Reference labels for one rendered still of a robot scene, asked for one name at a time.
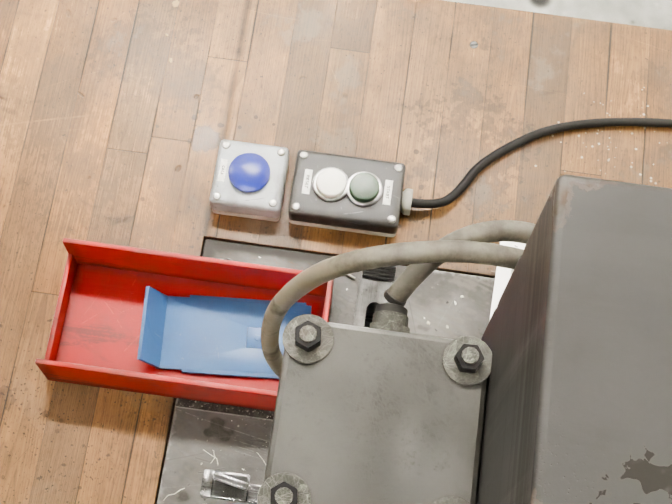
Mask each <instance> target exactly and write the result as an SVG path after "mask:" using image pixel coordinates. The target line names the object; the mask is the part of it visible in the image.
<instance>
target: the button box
mask: <svg viewBox="0 0 672 504"><path fill-rule="evenodd" d="M611 126H645V127H667V128H672V119H659V118H599V119H586V120H577V121H570V122H564V123H559V124H554V125H550V126H546V127H543V128H540V129H537V130H534V131H531V132H529V133H527V134H525V135H522V136H520V137H518V138H516V139H514V140H512V141H510V142H509V143H507V144H505V145H503V146H501V147H500V148H498V149H496V150H494V151H493V152H491V153H490V154H488V155H487V156H485V157H484V158H482V159H481V160H480V161H479V162H477V163H476V164H475V165H474V166H473V167H472V168H471V169H470V170H469V171H468V172H467V174H466V175H465V177H464V178H463V179H462V180H461V182H460V183H459V184H458V185H457V186H456V187H455V188H454V189H453V190H452V191H451V192H450V193H449V194H447V195H446V196H444V197H442V198H439V199H416V198H412V196H413V189H409V188H407V189H405V190H404V191H403V184H404V176H405V165H404V164H403V163H396V162H389V161H381V160H374V159H366V158H359V157H351V156H344V155H336V154H329V153H322V152H314V151H307V150H299V151H298V153H297V158H296V165H295V171H294V177H293V183H292V189H291V196H290V202H289V208H288V217H289V222H290V223H291V224H296V225H303V226H310V227H318V228H325V229H333V230H340V231H347V232H355V233H362V234H369V235H377V236H384V237H395V235H396V232H397V229H398V224H399V216H400V211H401V212H402V214H403V215H408V216H409V215H410V210H411V207H415V208H439V207H443V206H446V205H448V204H450V203H452V202H453V201H455V200H456V199H457V198H458V197H459V196H460V195H461V194H462V193H463V192H464V191H465V190H466V189H467V188H468V186H469V185H470V184H471V182H472V181H473V180H474V178H475V177H476V176H477V175H478V174H479V173H480V172H481V171H482V170H483V169H484V168H486V167H487V166H488V165H490V164H491V163H492V162H494V161H495V160H497V159H499V158H500V157H502V156H504V155H505V154H507V153H509V152H511V151H512V150H514V149H516V148H518V147H520V146H522V145H524V144H526V143H528V142H531V141H533V140H535V139H538V138H540V137H543V136H547V135H550V134H554V133H558V132H563V131H569V130H575V129H582V128H593V127H611ZM328 168H334V169H337V170H339V171H341V172H342V173H343V174H344V176H345V178H346V189H345V191H344V192H343V193H342V194H341V195H340V196H338V197H335V198H327V197H324V196H322V195H321V194H320V193H319V192H318V191H317V189H316V178H317V176H318V174H319V173H320V172H321V171H323V170H325V169H328ZM359 173H369V174H372V175H373V176H375V177H376V178H377V180H378V182H379V186H380V187H379V194H378V196H377V197H376V198H375V199H374V200H372V201H370V202H359V201H357V200H355V199H354V198H353V197H352V196H351V195H350V193H349V184H350V181H351V179H352V178H353V177H354V176H355V175H357V174H359Z"/></svg>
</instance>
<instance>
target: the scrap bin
mask: <svg viewBox="0 0 672 504"><path fill-rule="evenodd" d="M63 244H64V246H65V248H66V250H67V252H68V256H67V260H66V265H65V269H64V274H63V278H62V283H61V287H60V291H59V296H58V300H57V305H56V309H55V314H54V318H53V323H52V327H51V332H50V336H49V340H48V345H47V349H46V354H45V358H44V359H38V358H37V359H36V360H35V363H36V365H37V366H38V367H39V369H40V370H41V371H42V373H43V374H44V375H45V377H46V378H47V379H48V380H51V381H58V382H65V383H72V384H80V385H87V386H94V387H101V388H108V389H116V390H123V391H130V392H137V393H144V394H152V395H159V396H166V397H173V398H180V399H188V400H195V401H202V402H209V403H216V404H224V405H231V406H238V407H245V408H252V409H260V410H267V411H275V404H276V398H277V391H278V385H279V380H278V379H263V378H249V377H234V376H220V375H205V374H190V373H182V370H170V369H156V368H155V367H153V366H151V365H149V364H147V363H144V362H142V361H140V360H138V359H137V356H138V347H139V339H140V331H141V323H142V315H143V307H144V299H145V290H146V286H150V287H152V288H154V289H156V290H157V291H159V292H161V293H163V294H165V295H167V296H176V297H190V295H198V296H213V297H228V298H242V299H257V300H272V299H273V298H274V296H275V295H276V294H277V293H278V292H279V291H280V290H281V289H282V288H283V287H284V286H285V285H286V284H287V283H288V282H289V281H290V280H291V279H293V278H294V277H295V276H297V275H298V274H299V273H301V272H302V271H303V270H296V269H289V268H281V267H274V266H267V265H259V264H252V263H245V262H237V261H230V260H223V259H215V258H208V257H201V256H193V255H186V254H179V253H171V252H164V251H157V250H149V249H142V248H135V247H127V246H120V245H113V244H105V243H98V242H91V241H83V240H76V239H69V238H63ZM333 283H334V279H333V280H331V281H328V282H326V283H324V284H322V285H320V286H318V287H316V288H315V289H313V290H311V291H310V292H309V293H307V294H306V295H304V296H303V297H302V298H300V299H299V300H298V301H297V302H301V303H306V305H308V306H311V314H313V315H316V316H319V317H321V318H322V319H324V320H325V321H326V322H329V317H330V310H331V303H332V296H333Z"/></svg>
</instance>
